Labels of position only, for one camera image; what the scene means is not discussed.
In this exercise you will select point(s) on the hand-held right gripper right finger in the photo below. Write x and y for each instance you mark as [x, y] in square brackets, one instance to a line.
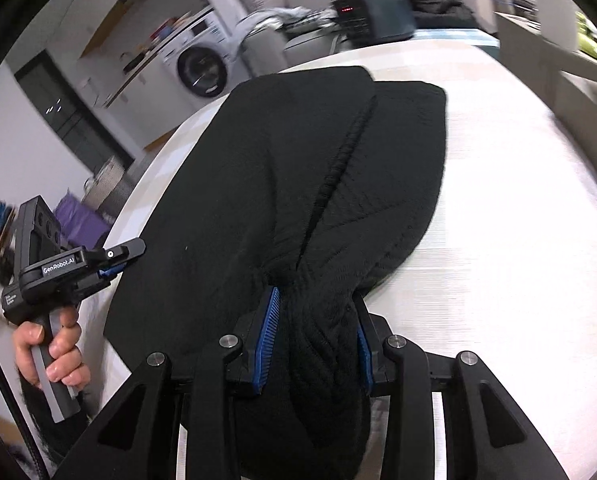
[366, 355]

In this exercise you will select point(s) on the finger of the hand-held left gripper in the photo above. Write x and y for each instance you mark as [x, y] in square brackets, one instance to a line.
[118, 252]

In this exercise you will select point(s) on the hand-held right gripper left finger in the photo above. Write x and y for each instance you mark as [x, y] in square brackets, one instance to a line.
[266, 340]

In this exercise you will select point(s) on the black t-shirt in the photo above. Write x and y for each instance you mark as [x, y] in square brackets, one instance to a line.
[258, 170]

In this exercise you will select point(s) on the person's left forearm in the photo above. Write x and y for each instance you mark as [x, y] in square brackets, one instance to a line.
[36, 425]

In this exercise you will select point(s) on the person's left hand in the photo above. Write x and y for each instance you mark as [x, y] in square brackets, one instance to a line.
[66, 360]

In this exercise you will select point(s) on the purple bag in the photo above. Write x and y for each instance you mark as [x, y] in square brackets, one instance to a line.
[78, 222]

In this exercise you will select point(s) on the woven basket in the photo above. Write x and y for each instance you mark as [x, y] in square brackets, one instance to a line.
[106, 185]

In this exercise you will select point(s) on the dark glass door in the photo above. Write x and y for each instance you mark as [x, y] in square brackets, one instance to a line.
[73, 120]

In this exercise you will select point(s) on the white washing machine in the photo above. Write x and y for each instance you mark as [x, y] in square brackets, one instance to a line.
[198, 65]

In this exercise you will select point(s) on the light blue cloth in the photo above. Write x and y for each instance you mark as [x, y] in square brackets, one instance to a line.
[258, 22]

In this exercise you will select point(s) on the beige sofa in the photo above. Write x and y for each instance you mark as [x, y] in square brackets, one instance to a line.
[303, 47]

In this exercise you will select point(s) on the teal checked cloth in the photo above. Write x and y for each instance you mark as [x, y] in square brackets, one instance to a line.
[458, 35]

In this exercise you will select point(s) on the black device with red display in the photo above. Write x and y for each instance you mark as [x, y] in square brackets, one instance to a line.
[378, 15]

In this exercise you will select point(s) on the green plastic bag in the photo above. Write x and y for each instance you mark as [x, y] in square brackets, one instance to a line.
[593, 35]

